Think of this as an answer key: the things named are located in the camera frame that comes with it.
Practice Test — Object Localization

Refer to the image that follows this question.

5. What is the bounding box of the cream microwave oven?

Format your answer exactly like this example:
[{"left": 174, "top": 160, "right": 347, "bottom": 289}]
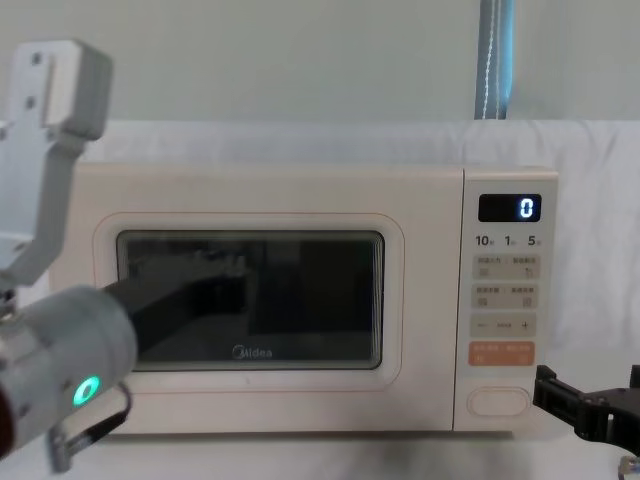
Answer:
[{"left": 47, "top": 161, "right": 560, "bottom": 442}]

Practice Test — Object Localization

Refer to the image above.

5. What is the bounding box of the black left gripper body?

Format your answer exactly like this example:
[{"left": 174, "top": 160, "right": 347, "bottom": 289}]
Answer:
[{"left": 99, "top": 269, "right": 250, "bottom": 360}]

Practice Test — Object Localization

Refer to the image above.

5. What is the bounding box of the oven control panel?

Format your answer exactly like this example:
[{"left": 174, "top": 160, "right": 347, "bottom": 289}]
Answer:
[{"left": 452, "top": 167, "right": 560, "bottom": 432}]

